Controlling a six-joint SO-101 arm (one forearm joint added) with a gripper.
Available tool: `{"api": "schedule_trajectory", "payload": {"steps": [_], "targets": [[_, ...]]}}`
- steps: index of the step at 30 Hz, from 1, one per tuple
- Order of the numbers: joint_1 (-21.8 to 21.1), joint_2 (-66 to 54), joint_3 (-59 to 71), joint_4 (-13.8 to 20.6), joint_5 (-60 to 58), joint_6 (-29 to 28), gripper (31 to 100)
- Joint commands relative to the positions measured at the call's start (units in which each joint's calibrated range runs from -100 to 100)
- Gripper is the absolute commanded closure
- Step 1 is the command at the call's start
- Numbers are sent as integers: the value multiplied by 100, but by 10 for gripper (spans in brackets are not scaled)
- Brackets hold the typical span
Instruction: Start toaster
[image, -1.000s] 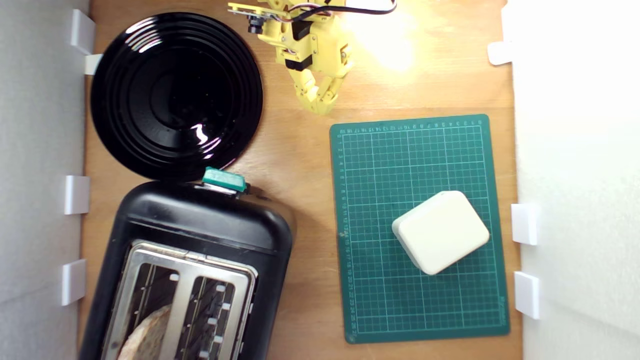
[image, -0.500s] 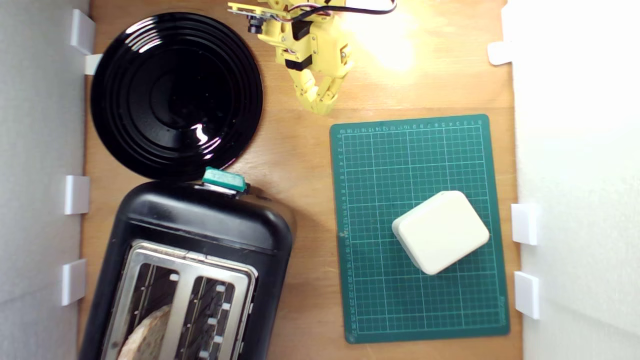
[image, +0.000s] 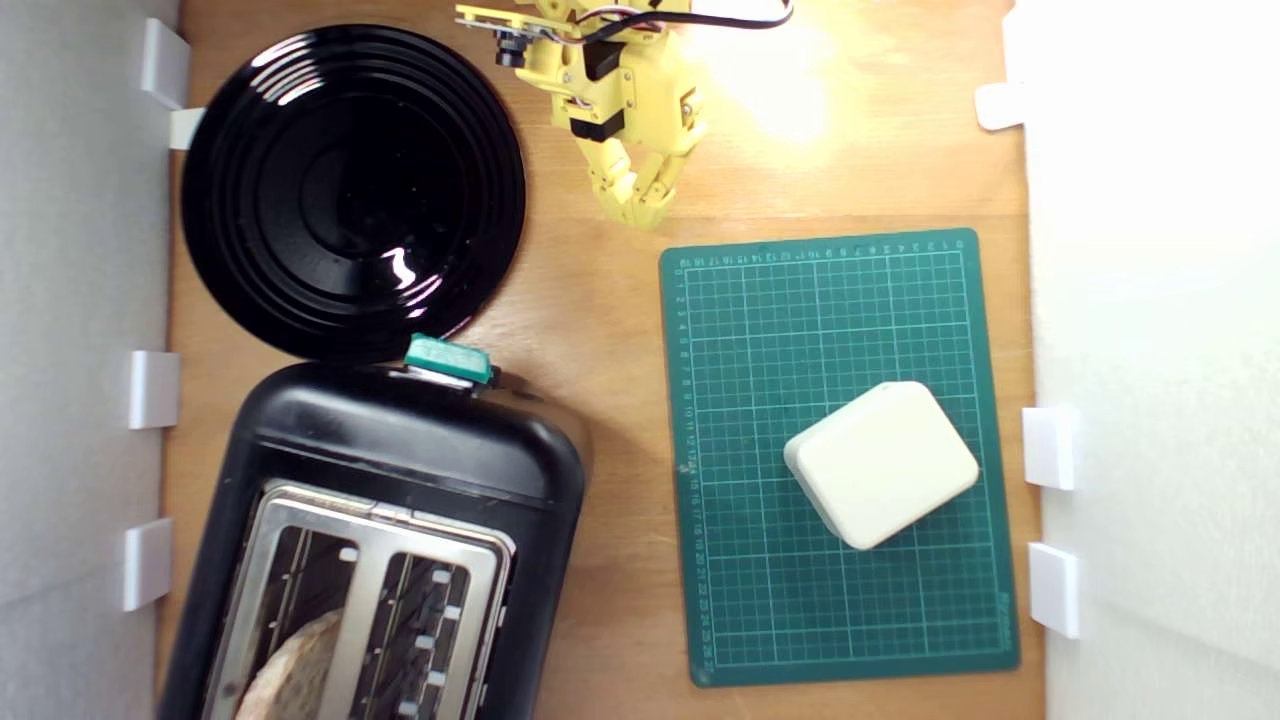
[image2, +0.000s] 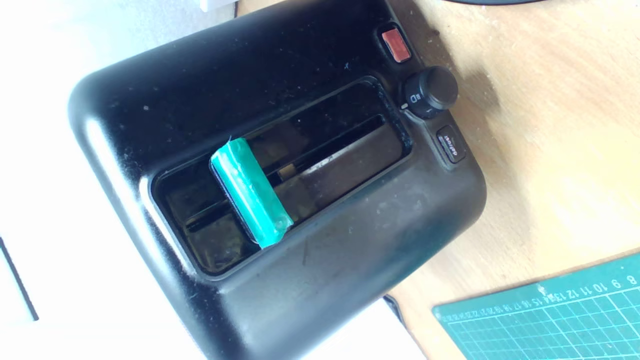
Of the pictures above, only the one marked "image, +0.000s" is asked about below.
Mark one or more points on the white block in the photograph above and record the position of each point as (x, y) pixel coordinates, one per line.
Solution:
(885, 465)

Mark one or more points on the black two-slot toaster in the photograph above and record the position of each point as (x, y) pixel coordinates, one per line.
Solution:
(400, 440)

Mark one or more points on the green taped toaster lever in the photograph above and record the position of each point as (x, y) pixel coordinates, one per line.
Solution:
(448, 358)

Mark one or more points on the brown bread slice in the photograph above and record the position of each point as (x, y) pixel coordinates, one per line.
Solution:
(300, 665)

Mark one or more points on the black round plate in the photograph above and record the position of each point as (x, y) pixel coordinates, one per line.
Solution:
(350, 190)

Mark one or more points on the green cutting mat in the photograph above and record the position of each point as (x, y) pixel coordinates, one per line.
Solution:
(760, 350)

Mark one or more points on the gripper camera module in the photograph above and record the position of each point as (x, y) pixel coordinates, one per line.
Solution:
(512, 48)

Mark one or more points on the white wall clip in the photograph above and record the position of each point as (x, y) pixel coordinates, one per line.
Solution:
(154, 388)
(1000, 105)
(1048, 447)
(147, 563)
(165, 62)
(186, 128)
(1055, 590)

